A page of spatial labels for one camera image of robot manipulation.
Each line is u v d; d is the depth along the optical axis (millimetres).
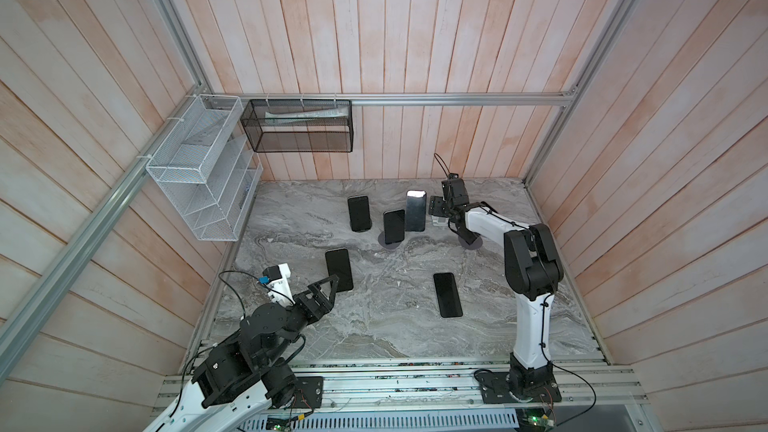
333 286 883
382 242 991
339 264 864
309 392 732
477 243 952
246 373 478
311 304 578
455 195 817
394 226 909
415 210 1013
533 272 563
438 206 952
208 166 729
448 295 1064
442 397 731
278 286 601
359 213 977
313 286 578
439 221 1058
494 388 730
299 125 1038
